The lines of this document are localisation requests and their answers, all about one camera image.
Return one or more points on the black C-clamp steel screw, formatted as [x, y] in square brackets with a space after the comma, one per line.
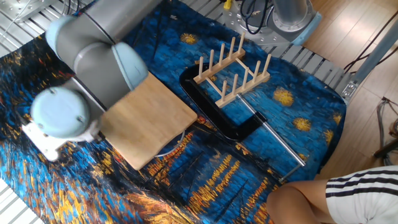
[217, 119]

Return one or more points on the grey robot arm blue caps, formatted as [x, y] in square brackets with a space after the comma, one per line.
[93, 62]

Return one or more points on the wooden peg rack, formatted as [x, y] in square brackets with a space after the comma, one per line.
[236, 93]

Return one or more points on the wooden cutting board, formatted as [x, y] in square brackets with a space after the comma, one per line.
[149, 124]

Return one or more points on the blue orange painting tablecloth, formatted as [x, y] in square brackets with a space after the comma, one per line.
[217, 174]

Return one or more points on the yellow plug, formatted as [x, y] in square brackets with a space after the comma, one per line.
[228, 4]

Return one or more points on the dark chair leg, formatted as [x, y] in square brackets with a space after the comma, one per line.
[385, 151]

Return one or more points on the aluminium bolted plate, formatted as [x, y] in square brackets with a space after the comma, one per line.
[28, 9]

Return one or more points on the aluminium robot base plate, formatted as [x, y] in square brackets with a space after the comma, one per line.
[236, 21]

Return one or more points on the aluminium frame beam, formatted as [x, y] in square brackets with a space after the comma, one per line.
[373, 59]

